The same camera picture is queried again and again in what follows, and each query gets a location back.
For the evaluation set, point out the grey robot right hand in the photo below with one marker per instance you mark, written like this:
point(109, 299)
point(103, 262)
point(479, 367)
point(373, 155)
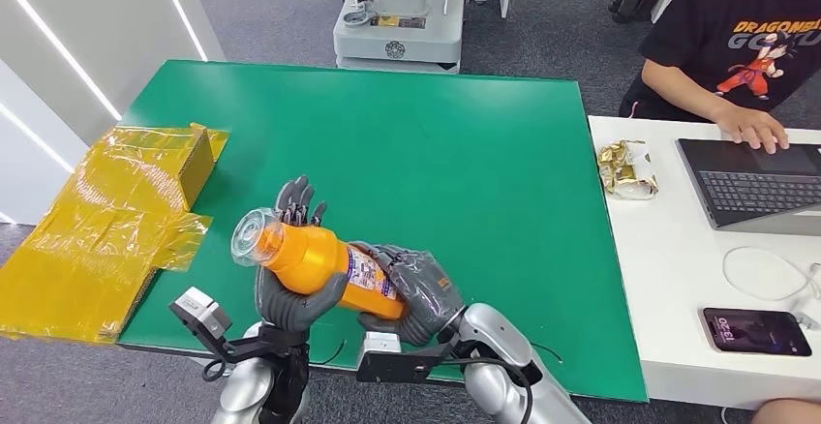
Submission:
point(423, 293)

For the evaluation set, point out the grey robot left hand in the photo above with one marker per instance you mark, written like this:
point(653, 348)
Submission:
point(288, 312)

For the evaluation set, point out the orange plastic bottle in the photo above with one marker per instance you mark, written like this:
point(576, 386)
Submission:
point(314, 257)

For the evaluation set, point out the grey robot base machine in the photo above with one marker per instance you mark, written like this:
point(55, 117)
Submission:
point(398, 36)

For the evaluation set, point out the person's forearm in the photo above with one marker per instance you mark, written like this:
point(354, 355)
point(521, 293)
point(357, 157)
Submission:
point(680, 84)

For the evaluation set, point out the yellow taped cardboard box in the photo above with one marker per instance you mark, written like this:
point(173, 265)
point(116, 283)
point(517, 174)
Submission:
point(96, 229)

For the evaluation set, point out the gold foil wrapper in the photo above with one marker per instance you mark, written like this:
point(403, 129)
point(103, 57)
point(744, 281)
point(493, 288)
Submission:
point(625, 171)

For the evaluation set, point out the black smartphone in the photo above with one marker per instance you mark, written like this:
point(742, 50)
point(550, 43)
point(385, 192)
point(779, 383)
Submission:
point(757, 332)

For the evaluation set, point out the grey laptop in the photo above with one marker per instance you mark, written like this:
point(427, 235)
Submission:
point(750, 184)

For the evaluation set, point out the white charger adapter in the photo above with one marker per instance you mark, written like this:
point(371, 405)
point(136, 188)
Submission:
point(809, 320)

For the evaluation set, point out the person's knee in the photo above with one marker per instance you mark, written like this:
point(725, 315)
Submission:
point(792, 413)

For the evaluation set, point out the person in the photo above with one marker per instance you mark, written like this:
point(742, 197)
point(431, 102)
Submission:
point(705, 23)

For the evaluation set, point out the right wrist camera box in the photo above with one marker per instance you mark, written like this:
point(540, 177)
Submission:
point(385, 357)

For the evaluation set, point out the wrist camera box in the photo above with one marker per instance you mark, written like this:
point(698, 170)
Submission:
point(202, 312)
point(385, 357)

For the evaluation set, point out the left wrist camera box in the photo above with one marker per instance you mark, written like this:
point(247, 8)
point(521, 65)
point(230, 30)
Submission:
point(202, 312)

